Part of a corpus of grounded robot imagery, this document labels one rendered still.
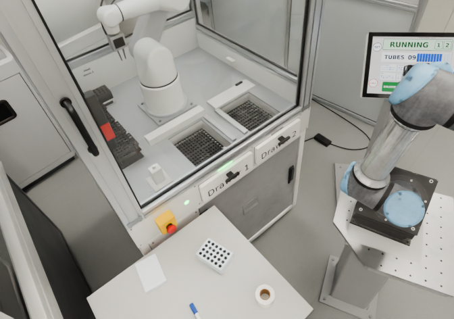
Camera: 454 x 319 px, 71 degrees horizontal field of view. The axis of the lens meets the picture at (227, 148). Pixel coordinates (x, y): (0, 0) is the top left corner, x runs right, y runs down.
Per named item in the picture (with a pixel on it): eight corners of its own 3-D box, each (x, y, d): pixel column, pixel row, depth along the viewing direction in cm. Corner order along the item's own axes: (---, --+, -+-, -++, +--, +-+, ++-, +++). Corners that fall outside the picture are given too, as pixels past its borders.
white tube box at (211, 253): (234, 257, 126) (233, 253, 124) (221, 274, 122) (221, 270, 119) (209, 241, 132) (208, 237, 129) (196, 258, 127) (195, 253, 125)
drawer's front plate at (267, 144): (298, 135, 161) (300, 119, 153) (257, 165, 150) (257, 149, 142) (296, 133, 162) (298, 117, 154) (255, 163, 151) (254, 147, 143)
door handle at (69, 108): (105, 158, 87) (75, 104, 73) (96, 163, 86) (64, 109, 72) (98, 149, 90) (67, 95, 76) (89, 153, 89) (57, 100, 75)
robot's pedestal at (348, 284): (380, 273, 191) (427, 203, 135) (373, 324, 173) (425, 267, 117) (329, 255, 201) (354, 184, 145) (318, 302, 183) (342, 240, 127)
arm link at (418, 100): (371, 217, 109) (473, 101, 66) (332, 194, 114) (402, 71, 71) (384, 194, 115) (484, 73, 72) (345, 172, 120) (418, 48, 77)
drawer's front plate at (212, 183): (253, 167, 149) (253, 152, 141) (204, 203, 138) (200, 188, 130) (250, 165, 150) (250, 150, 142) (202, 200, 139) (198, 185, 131)
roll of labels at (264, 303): (273, 309, 112) (274, 305, 109) (254, 307, 113) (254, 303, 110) (275, 289, 117) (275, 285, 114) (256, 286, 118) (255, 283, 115)
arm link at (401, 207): (408, 228, 110) (413, 237, 97) (371, 206, 114) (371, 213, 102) (427, 199, 107) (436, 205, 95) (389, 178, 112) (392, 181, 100)
